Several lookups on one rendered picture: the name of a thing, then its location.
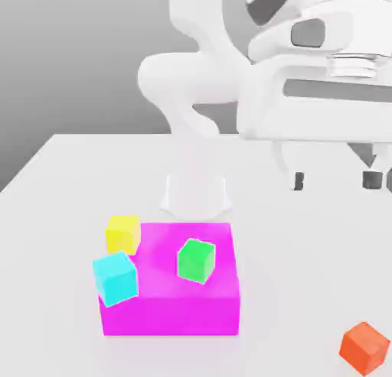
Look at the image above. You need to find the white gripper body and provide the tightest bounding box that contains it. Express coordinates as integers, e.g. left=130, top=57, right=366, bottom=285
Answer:
left=236, top=57, right=392, bottom=144

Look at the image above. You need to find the small green cube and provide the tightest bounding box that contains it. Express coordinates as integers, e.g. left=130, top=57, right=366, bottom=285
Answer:
left=176, top=237, right=217, bottom=286

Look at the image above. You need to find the small yellow cube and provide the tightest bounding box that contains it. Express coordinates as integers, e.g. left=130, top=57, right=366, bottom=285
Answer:
left=105, top=214, right=142, bottom=256

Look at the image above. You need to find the small orange cube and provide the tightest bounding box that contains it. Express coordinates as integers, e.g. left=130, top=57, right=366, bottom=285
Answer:
left=338, top=320, right=392, bottom=377

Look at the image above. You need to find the small cyan cube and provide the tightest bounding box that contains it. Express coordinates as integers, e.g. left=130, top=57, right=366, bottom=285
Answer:
left=92, top=250, right=139, bottom=308

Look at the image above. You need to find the large magenta box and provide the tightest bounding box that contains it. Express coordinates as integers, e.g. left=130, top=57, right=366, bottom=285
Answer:
left=97, top=222, right=240, bottom=337

